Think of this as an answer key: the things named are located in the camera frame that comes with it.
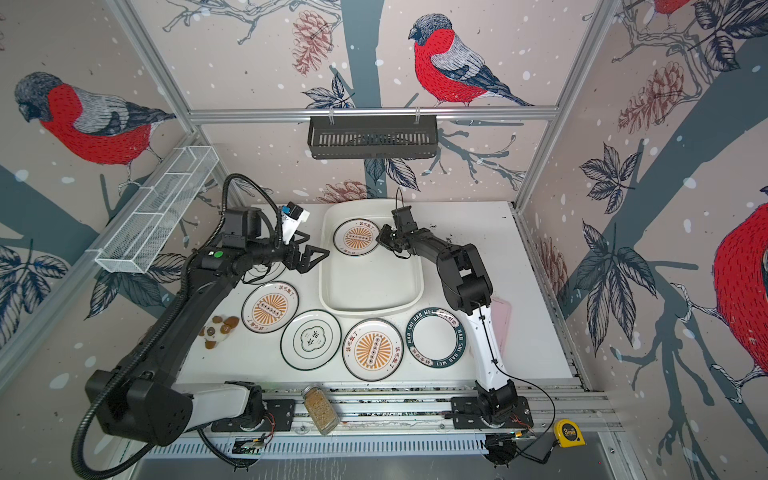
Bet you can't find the orange sunburst plate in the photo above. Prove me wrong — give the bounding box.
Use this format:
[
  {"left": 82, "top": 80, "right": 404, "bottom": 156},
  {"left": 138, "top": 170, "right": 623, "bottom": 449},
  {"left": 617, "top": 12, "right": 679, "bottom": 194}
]
[
  {"left": 241, "top": 281, "right": 300, "bottom": 334},
  {"left": 341, "top": 318, "right": 404, "bottom": 382},
  {"left": 332, "top": 218, "right": 380, "bottom": 257}
]

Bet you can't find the large green rim plate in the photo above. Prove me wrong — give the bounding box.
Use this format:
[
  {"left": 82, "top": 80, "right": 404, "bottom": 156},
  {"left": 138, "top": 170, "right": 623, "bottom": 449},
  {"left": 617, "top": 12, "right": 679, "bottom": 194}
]
[{"left": 405, "top": 307, "right": 469, "bottom": 369}]

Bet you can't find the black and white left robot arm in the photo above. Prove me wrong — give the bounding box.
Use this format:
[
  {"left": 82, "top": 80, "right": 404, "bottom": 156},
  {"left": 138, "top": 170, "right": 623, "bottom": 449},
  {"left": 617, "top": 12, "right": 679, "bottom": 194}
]
[{"left": 73, "top": 203, "right": 329, "bottom": 446}]

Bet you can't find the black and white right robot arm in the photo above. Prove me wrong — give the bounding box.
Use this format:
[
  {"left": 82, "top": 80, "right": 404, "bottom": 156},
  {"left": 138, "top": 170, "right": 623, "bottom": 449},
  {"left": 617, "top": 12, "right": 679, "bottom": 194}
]
[{"left": 377, "top": 206, "right": 518, "bottom": 426}]

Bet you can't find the white plastic bin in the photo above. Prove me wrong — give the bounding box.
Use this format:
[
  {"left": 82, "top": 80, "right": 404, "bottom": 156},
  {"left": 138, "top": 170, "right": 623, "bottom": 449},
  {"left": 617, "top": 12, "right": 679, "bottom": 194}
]
[{"left": 319, "top": 199, "right": 424, "bottom": 317}]

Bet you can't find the back left white plate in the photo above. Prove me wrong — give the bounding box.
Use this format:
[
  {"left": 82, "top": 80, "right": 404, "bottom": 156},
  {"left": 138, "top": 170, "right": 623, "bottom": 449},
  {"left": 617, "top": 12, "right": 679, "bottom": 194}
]
[{"left": 243, "top": 262, "right": 286, "bottom": 285}]

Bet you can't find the front white black-line plate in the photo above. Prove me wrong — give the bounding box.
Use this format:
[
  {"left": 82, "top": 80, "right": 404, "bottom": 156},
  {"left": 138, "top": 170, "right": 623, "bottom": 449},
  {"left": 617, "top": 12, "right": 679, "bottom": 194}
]
[{"left": 280, "top": 309, "right": 342, "bottom": 371}]

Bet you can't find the brown white plush toy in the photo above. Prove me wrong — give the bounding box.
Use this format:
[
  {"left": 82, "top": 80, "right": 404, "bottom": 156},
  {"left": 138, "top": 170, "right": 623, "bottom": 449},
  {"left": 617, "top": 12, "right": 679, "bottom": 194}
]
[{"left": 199, "top": 316, "right": 240, "bottom": 350}]

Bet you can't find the glass jar of grains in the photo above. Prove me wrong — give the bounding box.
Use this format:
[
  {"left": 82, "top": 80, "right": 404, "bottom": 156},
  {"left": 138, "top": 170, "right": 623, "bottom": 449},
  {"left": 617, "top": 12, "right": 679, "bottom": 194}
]
[{"left": 302, "top": 385, "right": 340, "bottom": 436}]

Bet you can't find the small circuit board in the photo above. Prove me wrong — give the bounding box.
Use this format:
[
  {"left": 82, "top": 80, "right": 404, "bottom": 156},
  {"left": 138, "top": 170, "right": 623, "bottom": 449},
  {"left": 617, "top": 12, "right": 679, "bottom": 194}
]
[{"left": 231, "top": 438, "right": 265, "bottom": 456}]

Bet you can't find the yellow tape measure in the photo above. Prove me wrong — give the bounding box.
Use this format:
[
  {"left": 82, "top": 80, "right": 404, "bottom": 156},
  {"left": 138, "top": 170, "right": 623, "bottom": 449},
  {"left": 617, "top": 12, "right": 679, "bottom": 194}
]
[{"left": 554, "top": 419, "right": 586, "bottom": 448}]

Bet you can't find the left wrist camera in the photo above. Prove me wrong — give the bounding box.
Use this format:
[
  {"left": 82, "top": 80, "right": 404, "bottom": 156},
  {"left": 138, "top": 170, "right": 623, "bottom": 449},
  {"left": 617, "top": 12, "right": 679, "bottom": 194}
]
[{"left": 280, "top": 202, "right": 310, "bottom": 244}]

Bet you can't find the black hanging wire basket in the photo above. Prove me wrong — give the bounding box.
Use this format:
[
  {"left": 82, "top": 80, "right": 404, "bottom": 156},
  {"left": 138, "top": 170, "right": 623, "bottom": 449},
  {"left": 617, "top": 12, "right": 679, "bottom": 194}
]
[{"left": 307, "top": 115, "right": 438, "bottom": 160}]

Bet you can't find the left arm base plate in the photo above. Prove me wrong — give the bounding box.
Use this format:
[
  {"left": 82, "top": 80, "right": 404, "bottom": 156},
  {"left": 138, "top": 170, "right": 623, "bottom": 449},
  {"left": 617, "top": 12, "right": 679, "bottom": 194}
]
[{"left": 210, "top": 399, "right": 296, "bottom": 433}]

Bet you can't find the white mesh wall shelf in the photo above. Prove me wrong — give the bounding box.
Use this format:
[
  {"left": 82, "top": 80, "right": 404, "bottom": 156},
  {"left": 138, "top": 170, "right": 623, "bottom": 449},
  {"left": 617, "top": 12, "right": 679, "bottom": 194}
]
[{"left": 95, "top": 146, "right": 219, "bottom": 273}]

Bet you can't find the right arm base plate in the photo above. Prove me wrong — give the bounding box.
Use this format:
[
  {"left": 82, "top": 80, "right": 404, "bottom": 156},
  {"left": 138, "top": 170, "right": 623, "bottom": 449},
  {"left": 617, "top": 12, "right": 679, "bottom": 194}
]
[{"left": 443, "top": 397, "right": 534, "bottom": 430}]

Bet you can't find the black corrugated cable conduit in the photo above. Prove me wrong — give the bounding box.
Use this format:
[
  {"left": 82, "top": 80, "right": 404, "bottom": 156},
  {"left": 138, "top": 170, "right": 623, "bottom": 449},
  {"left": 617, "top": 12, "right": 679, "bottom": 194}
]
[{"left": 70, "top": 173, "right": 283, "bottom": 480}]

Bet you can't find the black right cable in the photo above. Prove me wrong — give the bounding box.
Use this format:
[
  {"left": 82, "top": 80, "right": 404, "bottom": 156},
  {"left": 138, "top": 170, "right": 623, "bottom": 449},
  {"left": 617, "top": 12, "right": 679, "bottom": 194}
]
[{"left": 479, "top": 308, "right": 559, "bottom": 468}]

